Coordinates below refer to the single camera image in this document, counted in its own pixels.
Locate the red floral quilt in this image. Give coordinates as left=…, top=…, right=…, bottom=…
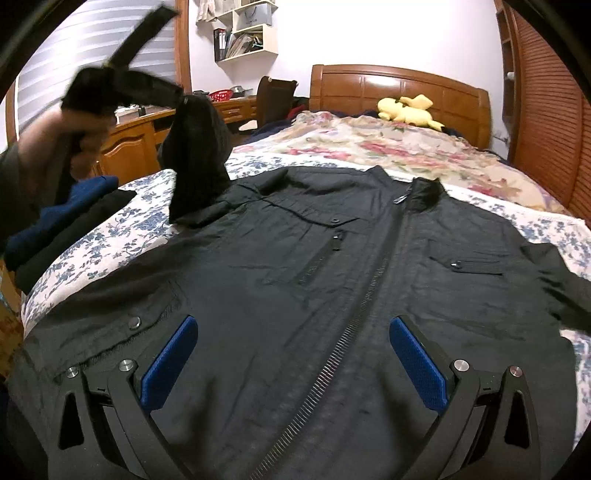
left=235, top=111, right=567, bottom=214

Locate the wooden louvered wardrobe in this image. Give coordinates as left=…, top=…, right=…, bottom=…
left=495, top=1, right=590, bottom=221

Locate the black zip jacket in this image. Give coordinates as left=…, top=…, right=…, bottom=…
left=6, top=94, right=591, bottom=480

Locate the wooden headboard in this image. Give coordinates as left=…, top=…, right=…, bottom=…
left=310, top=64, right=492, bottom=149

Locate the person's left hand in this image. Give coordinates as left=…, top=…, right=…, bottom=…
left=18, top=107, right=116, bottom=181

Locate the white wall shelf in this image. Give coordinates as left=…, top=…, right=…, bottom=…
left=213, top=0, right=279, bottom=64

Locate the red basket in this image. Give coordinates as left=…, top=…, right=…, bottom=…
left=208, top=89, right=233, bottom=102

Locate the folded black garment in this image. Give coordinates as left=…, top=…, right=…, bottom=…
left=15, top=189, right=136, bottom=294

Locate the wooden desk cabinet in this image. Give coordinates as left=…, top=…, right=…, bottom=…
left=90, top=96, right=256, bottom=185

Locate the yellow plush toy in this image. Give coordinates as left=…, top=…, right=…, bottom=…
left=377, top=94, right=444, bottom=132

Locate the window blind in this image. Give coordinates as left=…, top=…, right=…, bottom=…
left=15, top=0, right=162, bottom=132

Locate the person's left forearm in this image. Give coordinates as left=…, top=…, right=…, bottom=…
left=0, top=140, right=70, bottom=255

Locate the dark wooden chair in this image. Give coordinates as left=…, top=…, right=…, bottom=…
left=238, top=76, right=298, bottom=133

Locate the folded blue garment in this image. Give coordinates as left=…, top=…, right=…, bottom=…
left=4, top=176, right=119, bottom=269

